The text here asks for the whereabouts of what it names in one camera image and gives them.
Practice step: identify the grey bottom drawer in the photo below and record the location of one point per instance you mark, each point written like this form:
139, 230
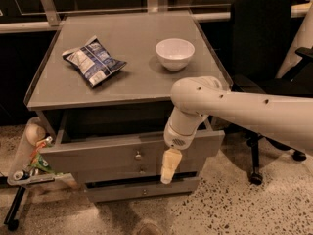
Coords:
142, 190

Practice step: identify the grey top drawer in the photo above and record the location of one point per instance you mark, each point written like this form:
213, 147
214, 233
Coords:
124, 150

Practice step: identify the clear side basket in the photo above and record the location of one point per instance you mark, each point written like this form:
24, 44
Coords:
37, 176

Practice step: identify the blue white chip bag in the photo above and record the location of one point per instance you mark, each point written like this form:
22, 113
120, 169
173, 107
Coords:
93, 62

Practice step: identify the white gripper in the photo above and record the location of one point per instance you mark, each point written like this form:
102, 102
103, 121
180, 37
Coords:
176, 138

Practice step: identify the black office chair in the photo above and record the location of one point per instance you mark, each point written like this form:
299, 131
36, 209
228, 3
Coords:
259, 41

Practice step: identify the grey drawer cabinet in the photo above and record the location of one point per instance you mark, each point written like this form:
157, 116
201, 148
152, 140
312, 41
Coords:
136, 100

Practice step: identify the metal railing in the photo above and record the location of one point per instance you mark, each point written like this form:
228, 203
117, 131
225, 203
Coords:
42, 15

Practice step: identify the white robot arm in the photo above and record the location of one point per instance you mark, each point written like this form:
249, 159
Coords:
284, 119

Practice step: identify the beige round object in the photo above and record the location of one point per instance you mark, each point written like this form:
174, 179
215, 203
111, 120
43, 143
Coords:
34, 133

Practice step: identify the black stand leg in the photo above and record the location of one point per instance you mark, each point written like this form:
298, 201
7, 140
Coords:
10, 221

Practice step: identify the green snack bag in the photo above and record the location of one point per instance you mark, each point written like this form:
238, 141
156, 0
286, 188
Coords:
37, 160

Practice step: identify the white ceramic bowl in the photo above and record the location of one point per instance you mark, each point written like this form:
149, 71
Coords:
175, 53

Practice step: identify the soda can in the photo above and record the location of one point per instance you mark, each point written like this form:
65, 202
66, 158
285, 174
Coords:
21, 175

